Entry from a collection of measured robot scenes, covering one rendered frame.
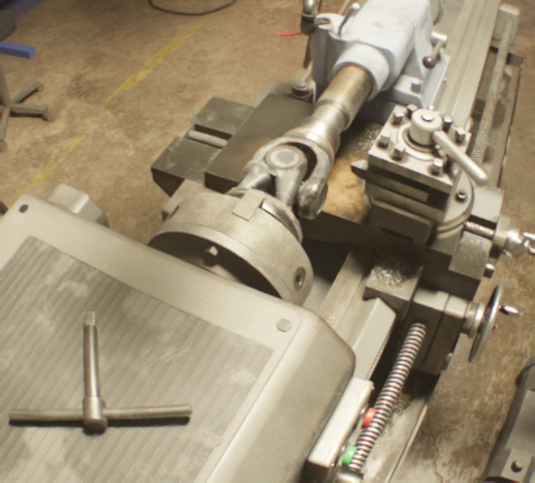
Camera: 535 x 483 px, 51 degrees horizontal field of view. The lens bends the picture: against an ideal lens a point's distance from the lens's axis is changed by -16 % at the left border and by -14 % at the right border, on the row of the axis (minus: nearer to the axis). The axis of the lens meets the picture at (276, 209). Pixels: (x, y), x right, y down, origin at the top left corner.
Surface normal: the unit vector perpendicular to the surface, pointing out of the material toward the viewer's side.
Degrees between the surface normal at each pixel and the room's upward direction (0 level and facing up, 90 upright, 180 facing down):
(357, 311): 0
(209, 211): 10
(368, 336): 36
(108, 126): 0
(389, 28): 0
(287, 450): 45
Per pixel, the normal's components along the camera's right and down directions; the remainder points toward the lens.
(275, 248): 0.59, -0.32
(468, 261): 0.00, -0.69
